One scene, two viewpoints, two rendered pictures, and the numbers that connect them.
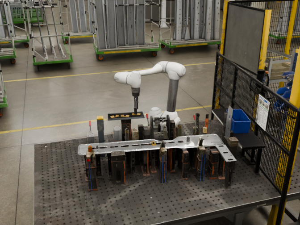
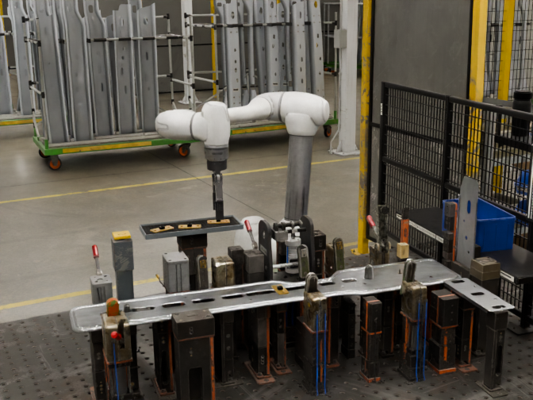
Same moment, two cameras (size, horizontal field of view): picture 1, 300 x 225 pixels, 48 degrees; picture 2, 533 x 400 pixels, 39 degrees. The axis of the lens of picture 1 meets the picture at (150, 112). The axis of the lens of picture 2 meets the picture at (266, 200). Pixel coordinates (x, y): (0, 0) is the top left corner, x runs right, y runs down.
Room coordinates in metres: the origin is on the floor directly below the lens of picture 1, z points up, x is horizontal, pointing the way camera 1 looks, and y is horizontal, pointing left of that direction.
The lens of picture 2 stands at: (0.39, 0.42, 1.99)
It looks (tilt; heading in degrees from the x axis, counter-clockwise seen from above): 15 degrees down; 350
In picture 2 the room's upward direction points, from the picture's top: 1 degrees counter-clockwise
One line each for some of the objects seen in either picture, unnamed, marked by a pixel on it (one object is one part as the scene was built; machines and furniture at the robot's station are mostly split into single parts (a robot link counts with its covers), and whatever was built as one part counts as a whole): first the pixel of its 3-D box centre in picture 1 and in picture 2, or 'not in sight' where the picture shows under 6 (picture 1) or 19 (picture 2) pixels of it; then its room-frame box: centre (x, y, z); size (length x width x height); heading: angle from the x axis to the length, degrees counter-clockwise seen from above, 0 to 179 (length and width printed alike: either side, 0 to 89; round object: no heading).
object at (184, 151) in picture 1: (185, 164); (371, 340); (2.68, -0.33, 0.84); 0.11 x 0.08 x 0.29; 9
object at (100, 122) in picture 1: (101, 138); (124, 295); (3.06, 0.50, 0.92); 0.08 x 0.08 x 0.44; 9
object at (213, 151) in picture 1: (213, 163); (442, 331); (2.71, -0.60, 0.84); 0.11 x 0.10 x 0.28; 9
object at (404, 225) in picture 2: (205, 136); (403, 269); (3.05, -0.57, 0.95); 0.03 x 0.01 x 0.50; 99
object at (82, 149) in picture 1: (151, 144); (275, 292); (2.80, -0.02, 1.00); 1.38 x 0.22 x 0.02; 99
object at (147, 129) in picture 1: (147, 143); (254, 300); (3.00, 0.03, 0.89); 0.13 x 0.11 x 0.38; 9
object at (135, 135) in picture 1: (135, 147); (224, 309); (2.94, 0.15, 0.89); 0.13 x 0.11 x 0.38; 9
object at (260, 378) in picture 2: (145, 158); (258, 334); (2.79, 0.04, 0.84); 0.17 x 0.06 x 0.29; 9
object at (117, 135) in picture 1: (118, 146); (178, 310); (2.92, 0.32, 0.90); 0.13 x 0.10 x 0.41; 9
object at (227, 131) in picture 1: (228, 122); (466, 222); (2.91, -0.76, 1.17); 0.12 x 0.01 x 0.34; 9
